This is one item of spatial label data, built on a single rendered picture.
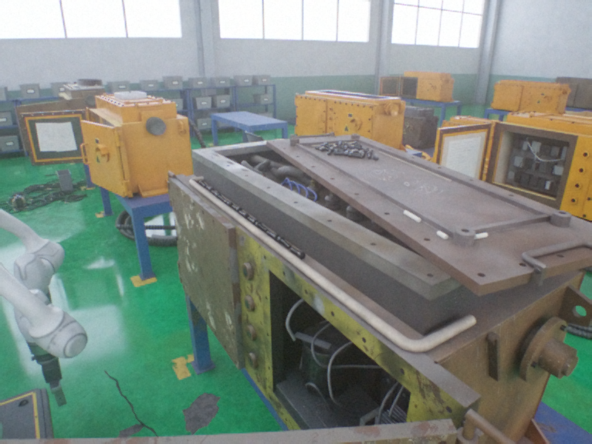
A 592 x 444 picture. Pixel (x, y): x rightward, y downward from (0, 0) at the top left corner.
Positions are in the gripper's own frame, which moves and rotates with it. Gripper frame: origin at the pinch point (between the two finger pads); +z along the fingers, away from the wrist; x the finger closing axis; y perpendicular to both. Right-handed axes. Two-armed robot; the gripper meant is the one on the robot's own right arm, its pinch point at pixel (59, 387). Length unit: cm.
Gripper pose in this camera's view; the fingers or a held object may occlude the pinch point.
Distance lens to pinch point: 164.5
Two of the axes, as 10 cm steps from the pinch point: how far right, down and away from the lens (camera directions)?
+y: -8.3, 2.2, -5.2
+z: 0.0, 9.2, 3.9
